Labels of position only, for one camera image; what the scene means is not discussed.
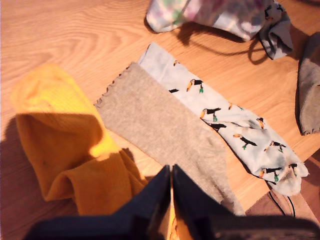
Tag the pale toucan print sock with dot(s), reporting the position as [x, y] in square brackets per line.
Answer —
[225, 117]
[277, 37]

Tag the pastel tie-dye sock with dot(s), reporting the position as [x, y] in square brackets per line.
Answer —
[205, 15]

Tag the grey frilly cuff sock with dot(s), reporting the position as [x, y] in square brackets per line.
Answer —
[308, 100]
[155, 120]

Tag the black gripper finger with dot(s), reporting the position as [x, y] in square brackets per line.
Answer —
[152, 200]
[190, 200]

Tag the yellow ribbed frilly sock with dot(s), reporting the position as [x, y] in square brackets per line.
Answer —
[100, 185]
[50, 92]

